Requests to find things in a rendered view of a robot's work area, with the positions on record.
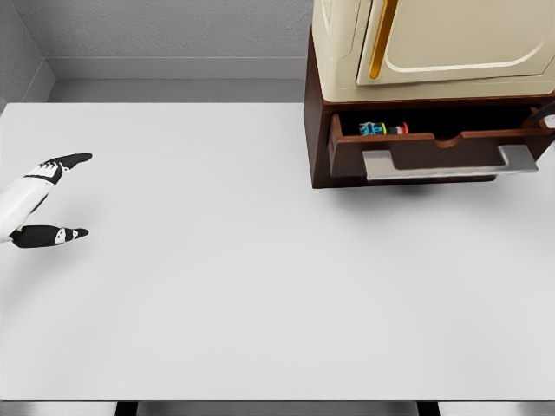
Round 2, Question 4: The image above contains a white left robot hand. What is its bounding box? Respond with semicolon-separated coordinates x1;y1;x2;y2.
0;152;94;250

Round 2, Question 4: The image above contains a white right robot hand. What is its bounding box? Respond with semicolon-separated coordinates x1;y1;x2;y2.
526;101;555;131

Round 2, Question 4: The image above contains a brown drawer with silver handle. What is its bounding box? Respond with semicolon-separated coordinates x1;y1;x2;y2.
328;105;555;182

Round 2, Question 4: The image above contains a cream appliance door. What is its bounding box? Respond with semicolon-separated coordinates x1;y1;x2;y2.
356;0;555;88

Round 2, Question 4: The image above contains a cream appliance body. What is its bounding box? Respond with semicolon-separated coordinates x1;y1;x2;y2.
312;0;555;106

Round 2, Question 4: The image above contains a dark brown wooden cabinet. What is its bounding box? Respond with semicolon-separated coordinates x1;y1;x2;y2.
303;26;555;190

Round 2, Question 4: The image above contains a gold door handle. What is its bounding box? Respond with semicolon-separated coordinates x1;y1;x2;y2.
368;0;398;81

